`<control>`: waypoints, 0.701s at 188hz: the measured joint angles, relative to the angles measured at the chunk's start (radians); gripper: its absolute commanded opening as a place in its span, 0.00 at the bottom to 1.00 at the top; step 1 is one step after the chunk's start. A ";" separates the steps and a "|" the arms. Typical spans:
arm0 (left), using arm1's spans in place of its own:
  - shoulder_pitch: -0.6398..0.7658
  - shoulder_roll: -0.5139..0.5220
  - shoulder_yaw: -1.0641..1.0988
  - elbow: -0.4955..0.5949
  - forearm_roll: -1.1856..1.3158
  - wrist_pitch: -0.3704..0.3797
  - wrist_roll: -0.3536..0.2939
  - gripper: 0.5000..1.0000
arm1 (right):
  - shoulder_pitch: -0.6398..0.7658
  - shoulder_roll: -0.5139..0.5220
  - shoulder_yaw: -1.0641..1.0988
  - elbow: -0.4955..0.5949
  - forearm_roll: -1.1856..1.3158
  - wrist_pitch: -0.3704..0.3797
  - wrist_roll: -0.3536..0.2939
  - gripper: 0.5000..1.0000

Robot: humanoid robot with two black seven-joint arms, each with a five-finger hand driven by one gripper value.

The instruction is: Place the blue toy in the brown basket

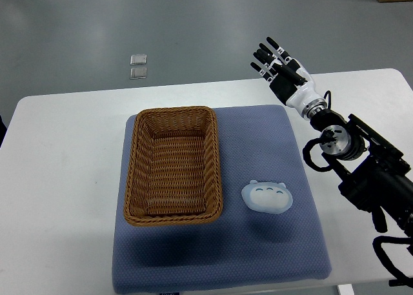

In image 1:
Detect brown wicker basket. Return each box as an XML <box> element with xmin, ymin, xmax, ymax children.
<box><xmin>123</xmin><ymin>106</ymin><xmax>223</xmax><ymax>227</ymax></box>

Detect upper metal floor plate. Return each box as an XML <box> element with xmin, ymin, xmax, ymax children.
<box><xmin>130</xmin><ymin>54</ymin><xmax>147</xmax><ymax>66</ymax></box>

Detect blue white plush toy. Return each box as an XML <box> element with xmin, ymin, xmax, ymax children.
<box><xmin>241</xmin><ymin>180</ymin><xmax>293</xmax><ymax>214</ymax></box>

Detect blue quilted mat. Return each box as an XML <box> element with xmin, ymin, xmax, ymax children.
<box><xmin>112</xmin><ymin>105</ymin><xmax>331</xmax><ymax>294</ymax></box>

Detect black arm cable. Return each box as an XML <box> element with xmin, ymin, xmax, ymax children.
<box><xmin>302</xmin><ymin>138</ymin><xmax>333</xmax><ymax>172</ymax></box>

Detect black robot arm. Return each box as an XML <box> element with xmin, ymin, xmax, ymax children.
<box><xmin>250</xmin><ymin>37</ymin><xmax>412</xmax><ymax>237</ymax></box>

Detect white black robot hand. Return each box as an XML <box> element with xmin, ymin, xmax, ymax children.
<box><xmin>250</xmin><ymin>37</ymin><xmax>325</xmax><ymax>119</ymax></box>

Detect black lower cable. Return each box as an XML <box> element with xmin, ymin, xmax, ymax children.
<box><xmin>372</xmin><ymin>235</ymin><xmax>413</xmax><ymax>288</ymax></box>

